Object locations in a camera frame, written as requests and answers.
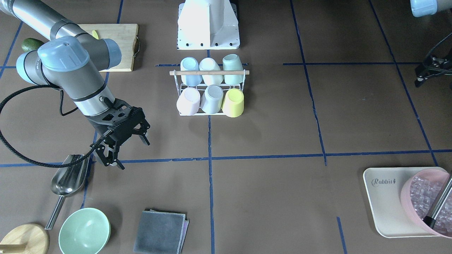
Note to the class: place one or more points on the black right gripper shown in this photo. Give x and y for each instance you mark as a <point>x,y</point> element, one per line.
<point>96,126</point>

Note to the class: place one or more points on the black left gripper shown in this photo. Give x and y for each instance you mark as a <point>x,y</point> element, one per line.
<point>431,67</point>

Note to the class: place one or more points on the pink cup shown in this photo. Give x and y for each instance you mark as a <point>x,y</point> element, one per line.
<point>188,102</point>

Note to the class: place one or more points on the mint green cup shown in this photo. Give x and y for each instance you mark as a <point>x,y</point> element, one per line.
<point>232,62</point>

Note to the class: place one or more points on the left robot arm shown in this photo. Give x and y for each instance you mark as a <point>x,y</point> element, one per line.
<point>422,8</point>

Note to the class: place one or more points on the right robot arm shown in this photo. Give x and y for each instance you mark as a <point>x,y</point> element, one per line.
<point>71,61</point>

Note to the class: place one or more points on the grey cup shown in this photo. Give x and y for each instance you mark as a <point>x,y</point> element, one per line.
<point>212,99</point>

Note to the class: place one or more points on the light blue cup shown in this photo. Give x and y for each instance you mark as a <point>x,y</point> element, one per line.
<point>190,64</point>

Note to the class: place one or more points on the white cup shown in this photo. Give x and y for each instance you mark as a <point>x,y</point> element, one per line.
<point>209,64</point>

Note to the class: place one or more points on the yellow cup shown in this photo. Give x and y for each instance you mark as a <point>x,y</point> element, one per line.
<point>233,104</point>

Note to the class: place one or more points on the steel scoop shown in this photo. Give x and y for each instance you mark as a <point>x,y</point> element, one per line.
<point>66,181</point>

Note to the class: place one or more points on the grey folded cloth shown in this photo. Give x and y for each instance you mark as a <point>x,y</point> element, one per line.
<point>161,233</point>

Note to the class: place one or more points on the green bowl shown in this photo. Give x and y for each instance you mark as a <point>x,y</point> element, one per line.
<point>85,231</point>

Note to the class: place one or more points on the wooden cutting board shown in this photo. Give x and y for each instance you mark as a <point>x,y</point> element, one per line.
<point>125,35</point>

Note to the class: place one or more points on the yellow plastic knife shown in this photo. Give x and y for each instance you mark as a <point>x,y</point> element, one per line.
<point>95,34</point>

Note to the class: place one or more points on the beige plastic tray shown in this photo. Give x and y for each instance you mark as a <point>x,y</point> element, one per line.
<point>384,189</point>

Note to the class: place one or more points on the pink bowl with ice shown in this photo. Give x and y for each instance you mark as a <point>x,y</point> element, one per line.
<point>418,195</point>

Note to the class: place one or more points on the green avocado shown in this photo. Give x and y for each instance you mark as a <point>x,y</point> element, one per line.
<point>30,44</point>

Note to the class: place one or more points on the white wire cup rack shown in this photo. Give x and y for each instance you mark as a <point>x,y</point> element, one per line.
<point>201,88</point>

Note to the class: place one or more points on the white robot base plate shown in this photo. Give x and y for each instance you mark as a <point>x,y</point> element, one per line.
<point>208,25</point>

